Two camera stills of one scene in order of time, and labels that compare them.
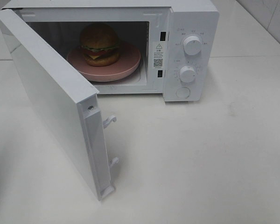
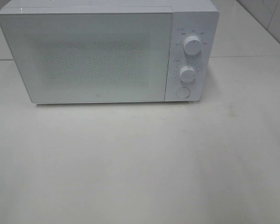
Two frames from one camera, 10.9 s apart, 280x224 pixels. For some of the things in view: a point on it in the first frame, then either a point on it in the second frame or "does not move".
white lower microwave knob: (187, 74) does not move
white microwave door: (70, 98) → (79, 54)
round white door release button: (183, 92) does not move
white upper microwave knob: (192, 45) does not move
